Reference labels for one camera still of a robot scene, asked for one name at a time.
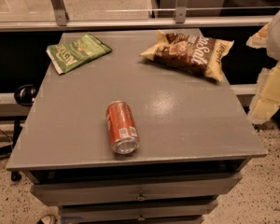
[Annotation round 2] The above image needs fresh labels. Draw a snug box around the upper grey drawer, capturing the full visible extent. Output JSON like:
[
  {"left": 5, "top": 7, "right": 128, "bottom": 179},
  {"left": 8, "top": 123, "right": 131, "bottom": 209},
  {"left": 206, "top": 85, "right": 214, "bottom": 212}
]
[{"left": 31, "top": 172, "right": 242, "bottom": 206}]

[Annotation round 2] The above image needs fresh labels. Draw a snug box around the white shoe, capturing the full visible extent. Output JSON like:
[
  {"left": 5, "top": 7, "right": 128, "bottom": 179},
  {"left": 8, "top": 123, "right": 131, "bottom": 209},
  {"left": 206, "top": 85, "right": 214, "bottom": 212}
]
[{"left": 36, "top": 215, "right": 56, "bottom": 224}]

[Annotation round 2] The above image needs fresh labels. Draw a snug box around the lower grey drawer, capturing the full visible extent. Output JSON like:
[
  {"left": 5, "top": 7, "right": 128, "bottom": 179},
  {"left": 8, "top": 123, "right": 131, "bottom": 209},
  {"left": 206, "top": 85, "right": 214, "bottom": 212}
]
[{"left": 60, "top": 200, "right": 217, "bottom": 223}]

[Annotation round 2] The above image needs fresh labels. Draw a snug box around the glass railing barrier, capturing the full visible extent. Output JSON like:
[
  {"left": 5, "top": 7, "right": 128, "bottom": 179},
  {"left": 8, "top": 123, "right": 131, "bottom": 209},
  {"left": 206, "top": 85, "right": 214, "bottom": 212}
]
[{"left": 0, "top": 0, "right": 280, "bottom": 32}]

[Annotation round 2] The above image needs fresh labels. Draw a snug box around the grey drawer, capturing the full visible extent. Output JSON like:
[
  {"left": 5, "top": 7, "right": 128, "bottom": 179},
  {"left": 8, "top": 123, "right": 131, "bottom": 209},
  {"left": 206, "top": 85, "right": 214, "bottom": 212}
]
[
  {"left": 60, "top": 200, "right": 217, "bottom": 223},
  {"left": 31, "top": 172, "right": 242, "bottom": 206}
]

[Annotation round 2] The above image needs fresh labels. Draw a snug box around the green jalapeno chip bag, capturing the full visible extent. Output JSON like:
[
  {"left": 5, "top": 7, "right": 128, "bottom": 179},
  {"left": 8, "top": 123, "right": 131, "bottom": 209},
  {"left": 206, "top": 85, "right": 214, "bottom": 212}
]
[{"left": 47, "top": 33, "right": 112, "bottom": 75}]

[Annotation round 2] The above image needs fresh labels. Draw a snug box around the orange soda can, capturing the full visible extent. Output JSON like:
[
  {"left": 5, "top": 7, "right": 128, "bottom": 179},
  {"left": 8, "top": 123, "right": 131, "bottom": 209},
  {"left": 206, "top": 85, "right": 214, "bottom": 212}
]
[{"left": 105, "top": 101, "right": 140, "bottom": 155}]

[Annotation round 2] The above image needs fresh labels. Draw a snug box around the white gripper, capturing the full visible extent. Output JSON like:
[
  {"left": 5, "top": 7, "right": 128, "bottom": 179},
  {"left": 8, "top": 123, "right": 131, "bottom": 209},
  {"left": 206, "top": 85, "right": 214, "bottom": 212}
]
[{"left": 246, "top": 10, "right": 280, "bottom": 124}]

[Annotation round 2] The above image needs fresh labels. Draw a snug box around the grey drawer cabinet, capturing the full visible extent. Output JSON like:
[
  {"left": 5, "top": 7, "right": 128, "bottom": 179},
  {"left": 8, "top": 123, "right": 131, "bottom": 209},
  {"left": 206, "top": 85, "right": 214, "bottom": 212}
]
[{"left": 7, "top": 31, "right": 265, "bottom": 224}]

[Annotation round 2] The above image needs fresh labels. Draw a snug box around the brown sea salt chip bag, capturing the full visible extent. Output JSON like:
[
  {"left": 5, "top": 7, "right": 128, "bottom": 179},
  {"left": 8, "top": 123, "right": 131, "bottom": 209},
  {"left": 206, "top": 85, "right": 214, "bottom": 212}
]
[{"left": 141, "top": 30, "right": 233, "bottom": 81}]

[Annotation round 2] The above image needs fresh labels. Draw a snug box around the black round object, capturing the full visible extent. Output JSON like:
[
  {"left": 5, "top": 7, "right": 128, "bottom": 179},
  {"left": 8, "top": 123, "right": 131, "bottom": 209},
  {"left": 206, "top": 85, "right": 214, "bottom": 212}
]
[{"left": 14, "top": 84, "right": 36, "bottom": 106}]

